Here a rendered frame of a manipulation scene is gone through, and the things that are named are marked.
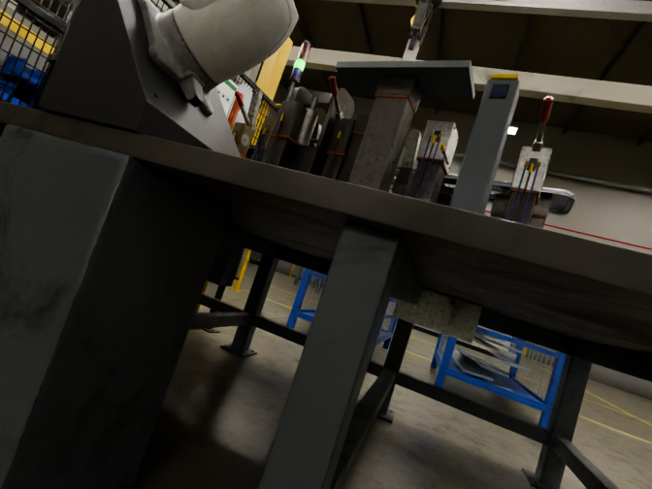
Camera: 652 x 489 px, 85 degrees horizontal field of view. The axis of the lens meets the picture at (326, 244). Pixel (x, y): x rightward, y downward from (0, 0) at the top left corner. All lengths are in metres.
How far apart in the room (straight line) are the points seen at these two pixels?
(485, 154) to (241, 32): 0.57
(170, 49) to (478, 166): 0.68
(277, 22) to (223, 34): 0.10
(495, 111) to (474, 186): 0.19
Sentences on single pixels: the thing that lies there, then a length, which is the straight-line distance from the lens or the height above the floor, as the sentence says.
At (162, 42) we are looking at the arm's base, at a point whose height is 0.89.
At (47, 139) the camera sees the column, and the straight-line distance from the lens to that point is 0.78.
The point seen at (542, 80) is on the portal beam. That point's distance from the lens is 5.08.
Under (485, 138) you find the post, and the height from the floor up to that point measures 0.99.
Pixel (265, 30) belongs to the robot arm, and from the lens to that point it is 0.79.
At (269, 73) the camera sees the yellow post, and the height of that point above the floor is 1.70.
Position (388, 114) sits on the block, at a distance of 1.02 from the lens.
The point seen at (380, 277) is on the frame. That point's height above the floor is 0.60.
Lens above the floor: 0.58
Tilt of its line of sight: 5 degrees up
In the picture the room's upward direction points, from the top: 18 degrees clockwise
